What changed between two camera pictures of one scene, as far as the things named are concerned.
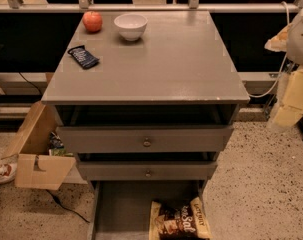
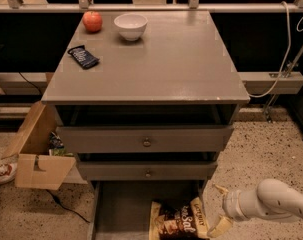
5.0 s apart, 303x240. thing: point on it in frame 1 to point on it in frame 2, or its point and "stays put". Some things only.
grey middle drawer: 147,170 stays put
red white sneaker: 4,173 stays put
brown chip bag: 178,219 stays put
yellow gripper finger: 279,42 to 240,204
